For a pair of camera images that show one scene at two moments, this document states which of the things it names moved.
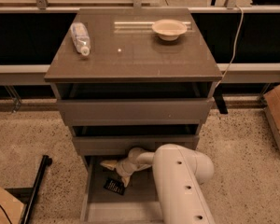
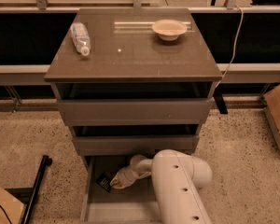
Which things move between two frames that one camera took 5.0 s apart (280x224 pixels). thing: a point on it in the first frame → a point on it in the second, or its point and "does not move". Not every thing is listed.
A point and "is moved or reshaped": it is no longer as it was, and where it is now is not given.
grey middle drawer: (100, 146) does not move
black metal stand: (27, 194) does not move
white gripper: (126, 166) → (126, 175)
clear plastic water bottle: (80, 37) does not move
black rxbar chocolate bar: (115, 186) is moved or reshaped
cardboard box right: (277, 110) does not move
